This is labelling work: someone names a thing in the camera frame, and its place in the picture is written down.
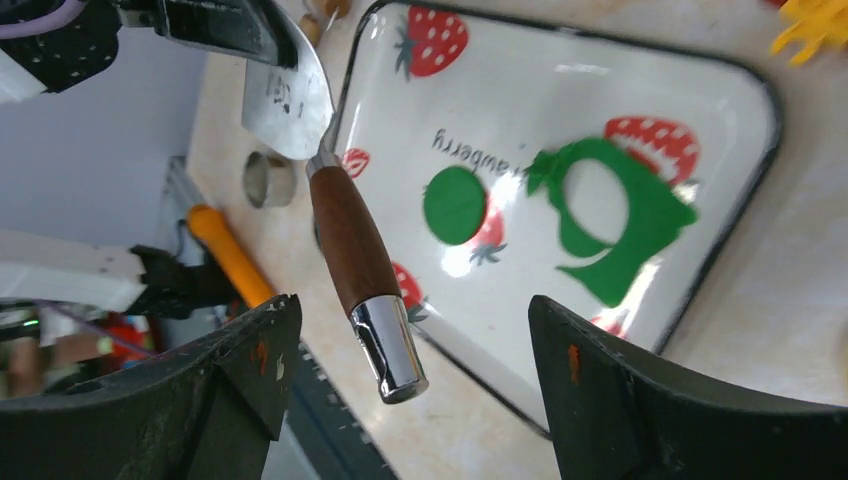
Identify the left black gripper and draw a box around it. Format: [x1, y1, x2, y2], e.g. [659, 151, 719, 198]
[1, 0, 298, 93]

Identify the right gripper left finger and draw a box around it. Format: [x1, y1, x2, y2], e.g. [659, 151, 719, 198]
[1, 295, 302, 479]

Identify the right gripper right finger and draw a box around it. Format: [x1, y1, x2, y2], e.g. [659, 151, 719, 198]
[528, 295, 847, 479]

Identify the wooden handled scraper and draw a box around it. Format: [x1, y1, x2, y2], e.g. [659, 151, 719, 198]
[241, 3, 429, 404]

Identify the round metal cutter ring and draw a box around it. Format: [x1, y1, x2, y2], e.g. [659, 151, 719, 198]
[243, 150, 298, 210]

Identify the green dough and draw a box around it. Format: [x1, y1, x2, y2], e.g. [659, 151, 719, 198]
[525, 137, 698, 307]

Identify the white strawberry tray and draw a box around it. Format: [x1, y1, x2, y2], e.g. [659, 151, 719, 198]
[336, 1, 783, 430]

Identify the round green dough wrapper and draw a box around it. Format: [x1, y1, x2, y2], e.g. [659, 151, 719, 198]
[422, 166, 487, 246]

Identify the wooden rolling pin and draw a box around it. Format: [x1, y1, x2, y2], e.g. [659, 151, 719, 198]
[298, 0, 352, 47]

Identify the orange marker pen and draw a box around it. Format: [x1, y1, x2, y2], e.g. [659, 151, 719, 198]
[186, 204, 276, 308]

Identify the yellow toy car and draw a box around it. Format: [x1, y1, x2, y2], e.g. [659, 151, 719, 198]
[769, 0, 847, 66]

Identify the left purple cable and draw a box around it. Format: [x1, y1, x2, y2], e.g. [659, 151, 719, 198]
[0, 0, 87, 41]

